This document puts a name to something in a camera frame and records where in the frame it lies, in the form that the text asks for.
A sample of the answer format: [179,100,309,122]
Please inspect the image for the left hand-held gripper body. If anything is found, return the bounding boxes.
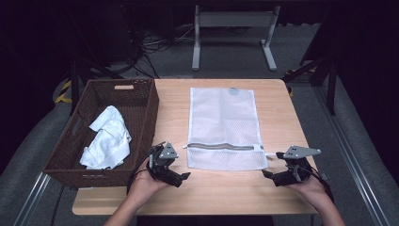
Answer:
[147,141,181,185]

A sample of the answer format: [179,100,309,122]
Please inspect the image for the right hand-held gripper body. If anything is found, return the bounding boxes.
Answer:
[280,144,323,186]

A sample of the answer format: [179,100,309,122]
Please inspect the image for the white garment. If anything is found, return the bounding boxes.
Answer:
[79,105,133,170]

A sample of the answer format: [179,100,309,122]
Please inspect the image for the white mesh laundry bag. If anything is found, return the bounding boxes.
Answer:
[182,87,278,172]

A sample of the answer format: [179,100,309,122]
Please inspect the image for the brown wicker basket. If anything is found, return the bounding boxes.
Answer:
[41,78,160,189]

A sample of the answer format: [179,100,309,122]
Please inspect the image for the person's right hand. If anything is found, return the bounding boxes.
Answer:
[284,175,329,210]

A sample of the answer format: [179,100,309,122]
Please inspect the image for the person's left hand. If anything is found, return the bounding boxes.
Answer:
[129,168,173,206]

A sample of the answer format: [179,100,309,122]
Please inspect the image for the black angled stand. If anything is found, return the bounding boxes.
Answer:
[281,55,339,117]

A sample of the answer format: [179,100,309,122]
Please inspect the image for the black tripod stand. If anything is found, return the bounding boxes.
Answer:
[67,55,125,117]

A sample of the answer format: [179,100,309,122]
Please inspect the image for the yellow black hazard tape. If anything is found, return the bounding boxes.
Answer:
[55,79,73,105]

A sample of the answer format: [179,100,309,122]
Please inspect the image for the left hand-held gripper cable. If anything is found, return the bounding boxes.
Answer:
[126,147,156,194]

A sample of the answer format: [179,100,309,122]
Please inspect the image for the hand-held gripper cable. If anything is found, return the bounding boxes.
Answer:
[126,147,156,194]
[309,169,335,203]

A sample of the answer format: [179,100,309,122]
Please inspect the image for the right hand-held gripper cable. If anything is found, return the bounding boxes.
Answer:
[309,169,335,203]

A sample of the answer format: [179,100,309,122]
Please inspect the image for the metal floor rail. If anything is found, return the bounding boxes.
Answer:
[313,84,393,226]
[12,171,52,226]

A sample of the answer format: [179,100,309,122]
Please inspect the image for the tangle of black floor cables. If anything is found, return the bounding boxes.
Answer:
[123,22,197,79]

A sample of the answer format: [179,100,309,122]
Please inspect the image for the white metal stand frame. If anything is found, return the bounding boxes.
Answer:
[191,4,281,73]

